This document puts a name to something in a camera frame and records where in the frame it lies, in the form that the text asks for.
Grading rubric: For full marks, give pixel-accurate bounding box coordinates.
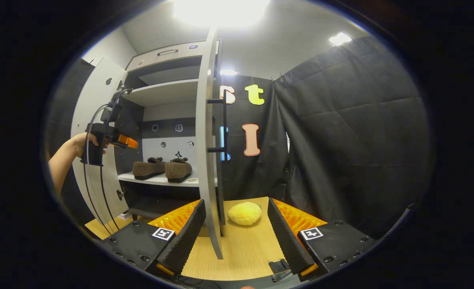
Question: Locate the brown fuzzy shoe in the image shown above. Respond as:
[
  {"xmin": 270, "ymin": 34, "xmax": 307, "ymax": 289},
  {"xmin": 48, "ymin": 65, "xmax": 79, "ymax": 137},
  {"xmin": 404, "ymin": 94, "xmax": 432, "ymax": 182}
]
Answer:
[
  {"xmin": 132, "ymin": 157, "xmax": 166, "ymax": 181},
  {"xmin": 165, "ymin": 157, "xmax": 193, "ymax": 183}
]

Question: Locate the grey shoe cabinet door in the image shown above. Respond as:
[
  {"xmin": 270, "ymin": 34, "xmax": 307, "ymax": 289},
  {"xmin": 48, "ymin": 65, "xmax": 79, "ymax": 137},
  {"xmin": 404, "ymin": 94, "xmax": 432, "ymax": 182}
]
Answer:
[
  {"xmin": 71, "ymin": 56, "xmax": 130, "ymax": 229},
  {"xmin": 195, "ymin": 27, "xmax": 228, "ymax": 261}
]

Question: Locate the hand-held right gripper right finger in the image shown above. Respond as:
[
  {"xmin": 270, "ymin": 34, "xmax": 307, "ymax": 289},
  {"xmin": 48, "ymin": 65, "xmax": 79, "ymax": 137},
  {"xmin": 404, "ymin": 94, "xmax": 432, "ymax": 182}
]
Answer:
[{"xmin": 267, "ymin": 197, "xmax": 378, "ymax": 282}]

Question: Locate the small black clamp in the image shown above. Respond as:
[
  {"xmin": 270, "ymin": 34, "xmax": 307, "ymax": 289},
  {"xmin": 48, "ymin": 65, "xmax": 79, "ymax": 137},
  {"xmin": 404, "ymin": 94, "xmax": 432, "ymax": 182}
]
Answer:
[{"xmin": 269, "ymin": 259, "xmax": 290, "ymax": 274}]

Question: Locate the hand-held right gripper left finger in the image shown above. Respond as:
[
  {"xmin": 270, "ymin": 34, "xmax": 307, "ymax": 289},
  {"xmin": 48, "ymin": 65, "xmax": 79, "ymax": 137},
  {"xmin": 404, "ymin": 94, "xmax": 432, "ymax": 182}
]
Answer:
[{"xmin": 100, "ymin": 199, "xmax": 207, "ymax": 277}]

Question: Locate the black cable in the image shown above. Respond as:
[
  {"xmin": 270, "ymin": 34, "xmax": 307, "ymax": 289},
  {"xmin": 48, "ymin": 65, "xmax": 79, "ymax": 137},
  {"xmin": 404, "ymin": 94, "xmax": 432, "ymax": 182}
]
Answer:
[
  {"xmin": 99, "ymin": 89, "xmax": 134, "ymax": 232},
  {"xmin": 83, "ymin": 104, "xmax": 114, "ymax": 236}
]

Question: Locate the grey shoe cabinet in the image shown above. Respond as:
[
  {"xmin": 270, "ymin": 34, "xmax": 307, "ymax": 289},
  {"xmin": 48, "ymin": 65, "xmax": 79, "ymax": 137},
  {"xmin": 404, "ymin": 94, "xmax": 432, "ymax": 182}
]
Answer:
[{"xmin": 116, "ymin": 39, "xmax": 221, "ymax": 225}]

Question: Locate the large ceiling light panel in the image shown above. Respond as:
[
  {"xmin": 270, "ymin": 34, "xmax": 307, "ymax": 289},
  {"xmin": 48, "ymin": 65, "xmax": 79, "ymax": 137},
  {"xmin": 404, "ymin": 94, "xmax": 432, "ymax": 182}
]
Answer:
[{"xmin": 174, "ymin": 0, "xmax": 270, "ymax": 29}]

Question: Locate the yellow plush toy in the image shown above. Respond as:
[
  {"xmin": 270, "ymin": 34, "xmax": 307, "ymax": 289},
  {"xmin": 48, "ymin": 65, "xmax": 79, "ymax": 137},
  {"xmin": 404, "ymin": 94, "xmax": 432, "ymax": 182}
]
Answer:
[{"xmin": 227, "ymin": 201, "xmax": 262, "ymax": 226}]

